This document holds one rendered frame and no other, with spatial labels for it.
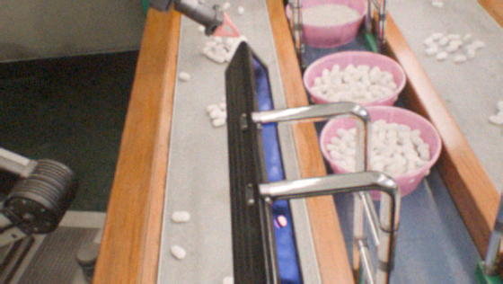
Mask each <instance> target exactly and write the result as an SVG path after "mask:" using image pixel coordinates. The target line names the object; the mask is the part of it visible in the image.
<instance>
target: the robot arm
mask: <svg viewBox="0 0 503 284"><path fill-rule="evenodd" d="M147 1H148V2H149V4H150V5H149V6H150V7H151V8H153V9H154V10H157V11H159V12H160V13H162V12H163V11H164V12H165V13H168V14H169V11H170V10H171V8H172V5H173V4H174V11H176V12H178V13H180V14H183V15H184V16H186V17H187V18H189V19H190V20H193V21H194V22H196V23H198V24H199V25H202V26H204V27H205V35H206V36H208V37H209V36H210V35H213V36H215V37H234V38H238V37H239V36H240V32H239V31H238V30H237V29H236V28H235V25H234V24H233V23H232V21H231V20H230V18H229V16H228V15H227V14H226V13H225V11H223V10H222V11H221V12H220V11H219V10H218V7H219V6H220V5H219V4H214V6H213V8H210V7H209V6H208V5H206V4H203V3H201V2H200V1H199V0H147ZM226 24H227V25H229V26H230V28H231V30H232V31H234V32H230V31H224V30H222V28H223V27H224V25H226Z"/></svg>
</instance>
